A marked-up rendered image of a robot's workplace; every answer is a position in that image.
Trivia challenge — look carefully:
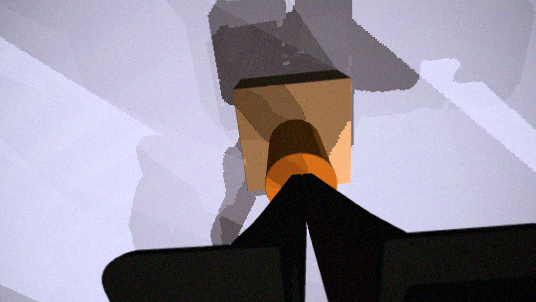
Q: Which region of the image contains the tan wooden block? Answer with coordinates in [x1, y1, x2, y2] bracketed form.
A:
[232, 69, 352, 191]

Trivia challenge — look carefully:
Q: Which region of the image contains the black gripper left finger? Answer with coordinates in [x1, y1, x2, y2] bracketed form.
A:
[101, 174, 307, 302]

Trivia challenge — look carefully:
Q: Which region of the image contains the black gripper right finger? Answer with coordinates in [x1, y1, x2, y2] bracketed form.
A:
[302, 173, 536, 302]

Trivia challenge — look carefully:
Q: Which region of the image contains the translucent orange cylinder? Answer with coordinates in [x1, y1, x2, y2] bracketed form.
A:
[265, 119, 338, 202]

